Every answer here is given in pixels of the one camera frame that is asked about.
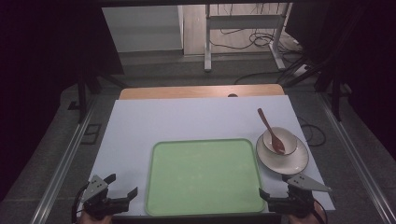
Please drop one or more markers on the person's left hand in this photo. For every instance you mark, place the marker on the person's left hand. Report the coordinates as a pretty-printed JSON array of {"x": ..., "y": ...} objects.
[{"x": 93, "y": 220}]

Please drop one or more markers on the brown wooden spoon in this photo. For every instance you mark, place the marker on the brown wooden spoon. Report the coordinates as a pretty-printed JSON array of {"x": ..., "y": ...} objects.
[{"x": 278, "y": 144}]

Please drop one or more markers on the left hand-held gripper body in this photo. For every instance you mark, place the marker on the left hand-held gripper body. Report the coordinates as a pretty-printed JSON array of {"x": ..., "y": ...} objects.
[{"x": 99, "y": 203}]

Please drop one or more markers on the person's right hand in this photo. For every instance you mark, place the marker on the person's right hand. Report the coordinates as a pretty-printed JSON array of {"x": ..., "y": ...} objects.
[{"x": 303, "y": 220}]

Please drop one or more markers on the white bowl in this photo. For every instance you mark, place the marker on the white bowl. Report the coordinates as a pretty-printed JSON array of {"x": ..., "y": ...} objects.
[{"x": 288, "y": 138}]

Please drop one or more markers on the green plastic tray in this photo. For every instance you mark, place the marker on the green plastic tray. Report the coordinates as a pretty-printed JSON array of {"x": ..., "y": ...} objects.
[{"x": 202, "y": 177}]

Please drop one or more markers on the white power strip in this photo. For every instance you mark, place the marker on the white power strip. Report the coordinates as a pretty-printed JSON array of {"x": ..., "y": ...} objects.
[{"x": 301, "y": 71}]

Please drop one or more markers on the white plate with dark rim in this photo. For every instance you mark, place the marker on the white plate with dark rim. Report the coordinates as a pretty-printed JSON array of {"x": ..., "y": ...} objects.
[{"x": 289, "y": 166}]

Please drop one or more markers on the black metal stand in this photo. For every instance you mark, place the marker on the black metal stand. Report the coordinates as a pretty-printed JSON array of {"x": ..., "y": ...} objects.
[
  {"x": 335, "y": 99},
  {"x": 82, "y": 99}
]

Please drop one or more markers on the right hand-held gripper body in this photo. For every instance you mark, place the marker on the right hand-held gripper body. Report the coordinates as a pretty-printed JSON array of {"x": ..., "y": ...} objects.
[{"x": 295, "y": 202}]

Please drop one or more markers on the aluminium rail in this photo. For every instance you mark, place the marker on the aluminium rail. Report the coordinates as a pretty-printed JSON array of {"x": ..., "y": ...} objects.
[
  {"x": 62, "y": 168},
  {"x": 358, "y": 161}
]

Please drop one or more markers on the white table sheet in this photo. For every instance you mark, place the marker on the white table sheet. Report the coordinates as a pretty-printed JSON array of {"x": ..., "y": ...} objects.
[{"x": 186, "y": 118}]

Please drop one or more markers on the white metal stand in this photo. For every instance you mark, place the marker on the white metal stand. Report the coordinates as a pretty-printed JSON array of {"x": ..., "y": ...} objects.
[{"x": 243, "y": 21}]

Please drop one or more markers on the grey panel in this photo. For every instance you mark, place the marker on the grey panel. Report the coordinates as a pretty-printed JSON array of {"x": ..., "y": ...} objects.
[{"x": 140, "y": 28}]

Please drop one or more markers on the wooden table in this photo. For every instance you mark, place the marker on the wooden table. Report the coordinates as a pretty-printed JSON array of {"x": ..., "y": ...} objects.
[{"x": 186, "y": 91}]

